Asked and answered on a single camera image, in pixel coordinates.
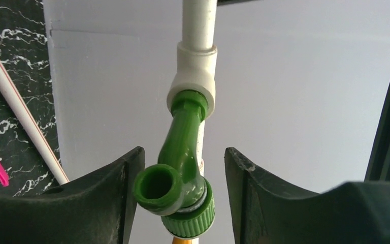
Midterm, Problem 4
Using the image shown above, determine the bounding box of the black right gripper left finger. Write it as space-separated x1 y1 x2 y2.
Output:
0 146 145 243

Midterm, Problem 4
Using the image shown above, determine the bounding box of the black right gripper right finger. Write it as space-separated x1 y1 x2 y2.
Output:
224 147 390 243

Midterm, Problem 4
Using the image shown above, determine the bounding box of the green plastic faucet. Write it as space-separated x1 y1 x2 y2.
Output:
133 90 215 239

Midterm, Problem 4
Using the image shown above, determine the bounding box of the orange plastic faucet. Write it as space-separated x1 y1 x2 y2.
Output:
172 237 193 244

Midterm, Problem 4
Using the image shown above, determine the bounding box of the black marble table mat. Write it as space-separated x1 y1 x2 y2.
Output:
0 1 67 197

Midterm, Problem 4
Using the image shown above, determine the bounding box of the white PVC pipe frame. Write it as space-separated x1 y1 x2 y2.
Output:
0 0 218 244

